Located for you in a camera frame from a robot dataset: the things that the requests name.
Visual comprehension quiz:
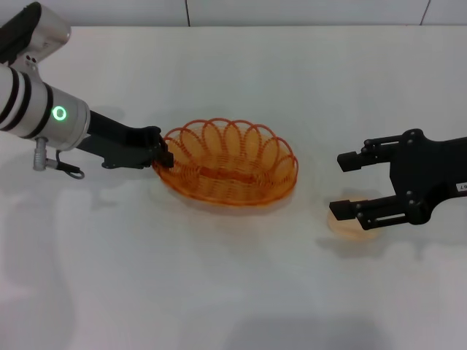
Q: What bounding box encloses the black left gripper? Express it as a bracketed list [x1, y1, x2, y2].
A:
[75, 109, 174, 171]

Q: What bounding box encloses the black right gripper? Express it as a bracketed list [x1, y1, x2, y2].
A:
[328, 128, 467, 232]

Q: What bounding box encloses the round pale bread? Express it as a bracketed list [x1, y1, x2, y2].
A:
[326, 196, 380, 241]

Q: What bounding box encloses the orange woven plastic basket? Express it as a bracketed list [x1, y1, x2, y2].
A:
[152, 117, 299, 208]

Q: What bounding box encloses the grey left arm cable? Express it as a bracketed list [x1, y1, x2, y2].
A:
[54, 149, 85, 179]

